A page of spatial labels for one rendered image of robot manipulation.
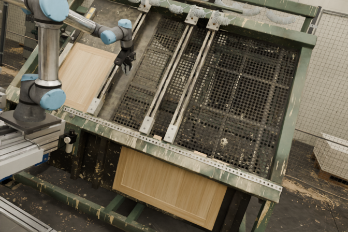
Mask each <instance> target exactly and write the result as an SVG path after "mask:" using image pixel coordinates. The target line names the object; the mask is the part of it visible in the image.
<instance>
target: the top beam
mask: <svg viewBox="0 0 348 232"><path fill-rule="evenodd" d="M109 1H113V2H117V3H120V4H124V5H129V6H133V7H136V8H139V6H140V4H141V0H140V1H139V2H138V3H133V2H130V1H128V0H109ZM160 1H164V0H160ZM168 2H169V3H170V5H172V4H174V5H176V6H181V7H182V8H185V7H186V6H188V7H186V8H185V9H183V12H182V13H181V14H175V13H173V12H171V11H170V10H169V7H170V5H169V4H168ZM168 2H167V0H166V1H164V2H161V5H160V6H151V8H150V11H152V12H156V13H160V14H163V15H167V16H171V17H175V18H179V19H182V20H185V19H186V17H187V15H188V13H189V11H190V9H191V8H190V6H192V5H189V4H185V3H181V2H176V1H172V0H168ZM203 10H204V12H205V13H208V12H211V11H212V12H213V10H210V9H206V8H203ZM212 12H211V13H208V14H206V15H205V17H204V18H199V19H198V21H197V23H198V24H202V25H206V26H207V24H208V22H209V20H210V17H211V15H212ZM223 17H224V18H227V17H228V19H229V20H231V19H233V18H235V17H236V18H235V19H233V20H231V21H230V22H229V24H228V25H226V26H225V25H220V27H219V29H221V30H225V31H229V32H233V33H237V34H240V35H244V36H249V37H252V38H256V39H260V40H264V41H268V42H272V43H275V44H279V45H283V46H287V47H291V48H295V49H298V50H300V48H301V47H307V48H311V49H313V48H314V47H315V45H316V41H317V36H316V35H312V34H308V33H303V32H299V31H295V30H291V29H288V28H284V27H279V26H275V25H271V24H267V23H263V22H259V21H254V20H250V19H246V18H242V17H238V16H234V15H231V14H226V13H225V14H224V16H223Z"/></svg>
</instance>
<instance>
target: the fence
mask: <svg viewBox="0 0 348 232"><path fill-rule="evenodd" d="M92 8H93V7H91V9H92ZM91 9H90V10H91ZM90 10H89V12H88V13H87V15H88V14H90V17H89V19H90V20H92V19H93V18H94V16H95V15H96V13H97V9H96V8H94V11H93V12H92V13H91V12H90ZM87 15H86V16H85V17H87ZM83 33H84V32H83V31H81V33H80V34H79V36H78V37H77V39H76V41H75V42H74V43H68V44H67V46H66V47H65V49H64V51H63V52H62V54H61V55H60V57H59V70H60V68H61V66H62V65H63V63H64V62H65V60H66V58H67V57H68V55H69V54H70V52H71V50H72V49H73V47H74V45H75V44H76V43H77V42H78V41H79V40H80V38H81V37H82V35H83Z"/></svg>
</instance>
